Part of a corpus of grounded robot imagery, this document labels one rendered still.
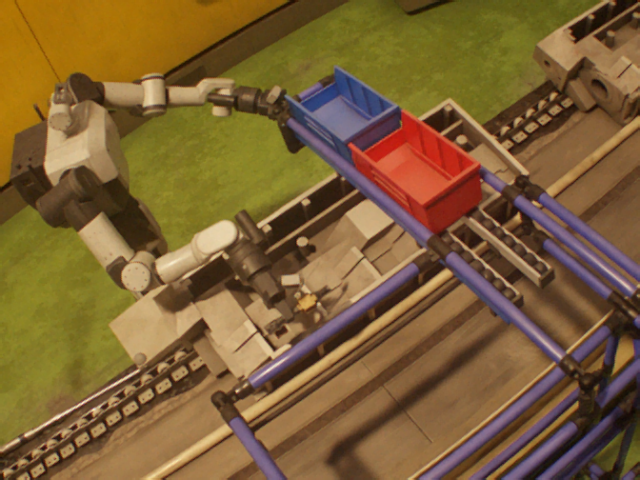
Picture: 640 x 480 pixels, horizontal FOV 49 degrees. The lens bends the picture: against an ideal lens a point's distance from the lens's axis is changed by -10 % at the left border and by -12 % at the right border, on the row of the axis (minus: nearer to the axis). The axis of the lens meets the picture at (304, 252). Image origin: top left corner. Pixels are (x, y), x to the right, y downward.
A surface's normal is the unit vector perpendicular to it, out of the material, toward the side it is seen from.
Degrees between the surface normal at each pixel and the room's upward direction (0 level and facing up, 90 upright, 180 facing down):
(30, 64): 90
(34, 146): 0
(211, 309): 10
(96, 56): 90
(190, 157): 0
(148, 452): 0
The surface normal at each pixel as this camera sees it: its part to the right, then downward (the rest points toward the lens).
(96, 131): 0.50, -0.64
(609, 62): -0.15, -0.48
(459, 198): 0.51, 0.55
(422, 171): -0.29, -0.64
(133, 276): 0.00, 0.29
